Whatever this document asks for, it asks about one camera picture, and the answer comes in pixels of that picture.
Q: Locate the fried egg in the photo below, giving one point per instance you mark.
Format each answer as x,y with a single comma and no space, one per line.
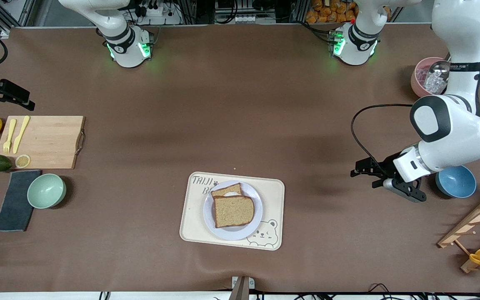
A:
231,194

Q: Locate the pale lavender round plate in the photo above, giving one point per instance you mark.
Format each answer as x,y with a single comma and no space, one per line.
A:
231,233

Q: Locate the orange snack bags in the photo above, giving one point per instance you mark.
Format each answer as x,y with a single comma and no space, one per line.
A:
327,12

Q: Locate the white power strip with plugs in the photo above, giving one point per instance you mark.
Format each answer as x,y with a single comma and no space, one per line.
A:
156,11

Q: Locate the wooden cutting board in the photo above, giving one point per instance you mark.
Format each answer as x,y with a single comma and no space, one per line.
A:
48,141

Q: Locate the wooden drying rack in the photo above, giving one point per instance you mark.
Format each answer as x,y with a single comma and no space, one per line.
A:
471,220

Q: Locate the cream bear print tray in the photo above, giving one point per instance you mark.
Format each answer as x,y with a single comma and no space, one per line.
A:
273,196

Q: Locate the yellow plastic fork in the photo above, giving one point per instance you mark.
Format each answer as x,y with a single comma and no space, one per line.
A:
10,132

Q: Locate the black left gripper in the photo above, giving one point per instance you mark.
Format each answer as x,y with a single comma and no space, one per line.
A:
382,167

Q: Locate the dark grey cloth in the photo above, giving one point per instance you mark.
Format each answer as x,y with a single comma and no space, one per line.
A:
13,208

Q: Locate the metal scoop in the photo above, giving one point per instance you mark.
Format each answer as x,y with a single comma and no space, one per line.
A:
438,68

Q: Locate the pink bowl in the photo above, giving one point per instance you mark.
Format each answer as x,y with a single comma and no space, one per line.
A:
416,85

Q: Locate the yellow plastic knife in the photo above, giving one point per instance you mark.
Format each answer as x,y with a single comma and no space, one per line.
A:
20,135

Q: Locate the grey metal camera bracket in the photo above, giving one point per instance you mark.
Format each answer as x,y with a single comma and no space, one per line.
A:
242,289

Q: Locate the blue bowl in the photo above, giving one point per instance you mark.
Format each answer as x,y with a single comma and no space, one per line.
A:
458,185

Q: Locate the lemon slice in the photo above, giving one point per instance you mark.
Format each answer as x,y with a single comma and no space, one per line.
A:
23,161

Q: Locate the aluminium frame post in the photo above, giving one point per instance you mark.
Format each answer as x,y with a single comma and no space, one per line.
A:
5,32

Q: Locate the clear ice cube pile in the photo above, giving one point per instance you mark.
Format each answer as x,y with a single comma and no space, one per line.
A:
431,85

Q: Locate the brown table mat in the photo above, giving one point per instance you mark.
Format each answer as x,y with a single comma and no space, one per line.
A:
348,229

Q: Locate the mint green bowl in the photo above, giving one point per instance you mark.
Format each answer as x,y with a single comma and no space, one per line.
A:
46,191

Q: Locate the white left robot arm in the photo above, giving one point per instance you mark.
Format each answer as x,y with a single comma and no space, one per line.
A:
452,137

